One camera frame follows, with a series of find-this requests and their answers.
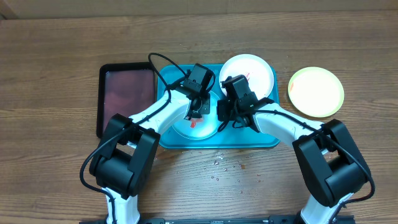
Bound white plate with sauce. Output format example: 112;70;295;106
219;54;275;100

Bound black rectangular sponge tray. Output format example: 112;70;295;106
96;62;155;138

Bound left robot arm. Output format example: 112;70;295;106
81;88;210;223

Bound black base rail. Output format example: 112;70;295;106
79;215;356;224

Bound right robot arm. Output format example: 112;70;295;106
217;98;375;223

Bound light blue plate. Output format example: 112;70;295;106
172;91;220;140

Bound yellow-green plate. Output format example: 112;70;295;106
287;67;345;118

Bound teal plastic tray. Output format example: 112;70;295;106
160;64;279;149

